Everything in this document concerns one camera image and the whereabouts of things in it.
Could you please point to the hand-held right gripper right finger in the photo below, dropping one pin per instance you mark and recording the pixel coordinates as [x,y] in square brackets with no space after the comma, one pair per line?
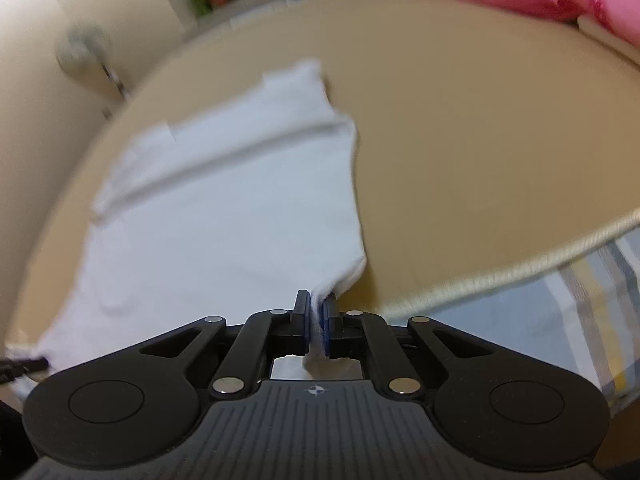
[328,330]

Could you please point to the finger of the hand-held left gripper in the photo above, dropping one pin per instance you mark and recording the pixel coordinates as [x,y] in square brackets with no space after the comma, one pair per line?
[22,364]

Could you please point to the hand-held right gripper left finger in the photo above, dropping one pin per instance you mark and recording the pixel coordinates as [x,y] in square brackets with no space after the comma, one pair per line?
[300,322]

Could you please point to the white standing fan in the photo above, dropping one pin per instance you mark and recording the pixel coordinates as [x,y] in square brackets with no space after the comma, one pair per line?
[87,47]

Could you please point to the white t-shirt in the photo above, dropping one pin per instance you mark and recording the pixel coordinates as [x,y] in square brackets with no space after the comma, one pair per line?
[215,210]

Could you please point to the striped bedsheet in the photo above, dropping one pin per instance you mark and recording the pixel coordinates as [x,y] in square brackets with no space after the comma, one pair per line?
[550,320]

